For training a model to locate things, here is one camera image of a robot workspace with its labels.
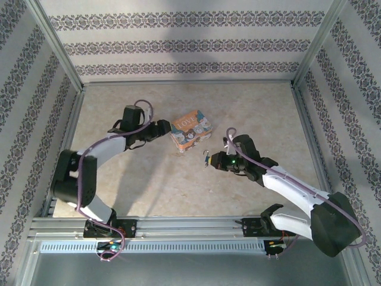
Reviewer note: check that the small key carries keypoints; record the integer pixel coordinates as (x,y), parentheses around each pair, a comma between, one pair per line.
(206,161)

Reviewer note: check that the LOVE bear print tin box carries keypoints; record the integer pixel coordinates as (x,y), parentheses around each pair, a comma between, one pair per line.
(190,131)

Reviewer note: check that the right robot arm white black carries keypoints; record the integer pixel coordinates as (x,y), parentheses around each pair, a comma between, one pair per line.
(333,223)

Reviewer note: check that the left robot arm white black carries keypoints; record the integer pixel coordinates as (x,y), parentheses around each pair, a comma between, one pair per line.
(74,178)

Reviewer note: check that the right controller board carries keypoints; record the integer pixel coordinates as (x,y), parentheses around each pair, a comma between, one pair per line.
(275,245)

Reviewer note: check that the controller board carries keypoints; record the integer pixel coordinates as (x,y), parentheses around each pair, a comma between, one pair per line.
(110,246)
(275,245)

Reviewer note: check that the grey metal shelf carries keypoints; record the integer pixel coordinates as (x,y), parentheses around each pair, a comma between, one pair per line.
(190,269)

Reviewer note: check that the left controller board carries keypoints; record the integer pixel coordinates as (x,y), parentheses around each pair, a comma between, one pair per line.
(110,246)

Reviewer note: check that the aluminium back rail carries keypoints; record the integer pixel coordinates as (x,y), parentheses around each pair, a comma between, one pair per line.
(187,84)

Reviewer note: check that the aluminium rail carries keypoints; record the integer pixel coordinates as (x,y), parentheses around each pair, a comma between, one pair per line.
(67,140)
(190,226)
(312,143)
(187,84)

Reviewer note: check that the aluminium front rail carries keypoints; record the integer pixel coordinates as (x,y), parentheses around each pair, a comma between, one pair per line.
(190,226)

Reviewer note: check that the aluminium right side rail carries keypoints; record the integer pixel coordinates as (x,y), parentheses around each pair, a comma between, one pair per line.
(312,143)

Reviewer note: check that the aluminium left side rail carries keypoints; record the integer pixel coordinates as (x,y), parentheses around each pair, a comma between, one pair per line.
(67,140)

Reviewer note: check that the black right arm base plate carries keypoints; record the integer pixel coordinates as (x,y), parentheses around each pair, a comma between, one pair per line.
(253,226)

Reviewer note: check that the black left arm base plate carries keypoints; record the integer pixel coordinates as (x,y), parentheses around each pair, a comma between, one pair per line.
(129,228)

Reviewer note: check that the aluminium left frame post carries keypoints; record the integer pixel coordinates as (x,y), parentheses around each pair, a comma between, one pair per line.
(56,44)

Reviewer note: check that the aluminium frame post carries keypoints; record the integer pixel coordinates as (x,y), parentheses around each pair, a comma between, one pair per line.
(56,44)
(318,41)

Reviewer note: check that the aluminium right frame post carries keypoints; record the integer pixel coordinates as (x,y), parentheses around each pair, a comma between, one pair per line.
(318,41)

